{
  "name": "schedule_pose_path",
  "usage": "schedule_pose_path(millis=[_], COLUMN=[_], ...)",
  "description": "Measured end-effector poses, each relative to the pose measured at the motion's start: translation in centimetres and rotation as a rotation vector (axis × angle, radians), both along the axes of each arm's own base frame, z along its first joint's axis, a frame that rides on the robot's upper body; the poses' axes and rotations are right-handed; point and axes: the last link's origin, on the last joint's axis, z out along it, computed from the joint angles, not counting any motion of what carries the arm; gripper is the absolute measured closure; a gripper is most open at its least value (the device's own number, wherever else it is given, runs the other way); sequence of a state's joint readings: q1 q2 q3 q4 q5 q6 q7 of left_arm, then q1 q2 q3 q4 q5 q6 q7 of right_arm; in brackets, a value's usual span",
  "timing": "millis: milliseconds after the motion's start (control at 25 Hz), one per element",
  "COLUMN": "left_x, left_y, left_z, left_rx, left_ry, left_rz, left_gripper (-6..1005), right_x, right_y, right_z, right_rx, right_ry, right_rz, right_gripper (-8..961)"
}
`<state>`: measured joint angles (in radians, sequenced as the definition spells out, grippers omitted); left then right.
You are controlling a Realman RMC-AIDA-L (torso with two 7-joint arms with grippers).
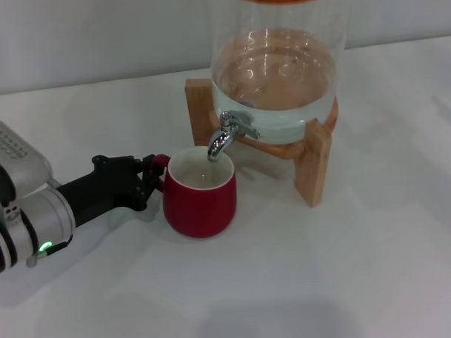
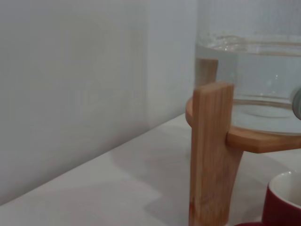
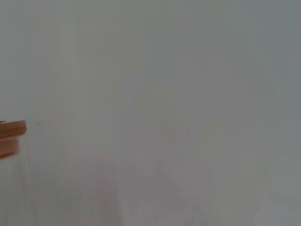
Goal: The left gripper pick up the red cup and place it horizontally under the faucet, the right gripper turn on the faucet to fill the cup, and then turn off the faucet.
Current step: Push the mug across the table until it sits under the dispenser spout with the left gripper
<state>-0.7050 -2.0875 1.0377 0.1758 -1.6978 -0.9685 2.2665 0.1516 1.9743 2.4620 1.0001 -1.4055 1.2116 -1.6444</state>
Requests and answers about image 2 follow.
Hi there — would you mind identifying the red ceramic cup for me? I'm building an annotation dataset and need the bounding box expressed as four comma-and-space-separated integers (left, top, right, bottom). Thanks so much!
234, 170, 301, 226

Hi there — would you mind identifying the wooden dispenser stand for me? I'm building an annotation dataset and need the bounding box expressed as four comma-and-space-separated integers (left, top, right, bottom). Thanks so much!
185, 81, 301, 226

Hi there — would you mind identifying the glass drink dispenser jar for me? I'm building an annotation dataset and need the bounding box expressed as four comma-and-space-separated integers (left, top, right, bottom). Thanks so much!
194, 0, 301, 137

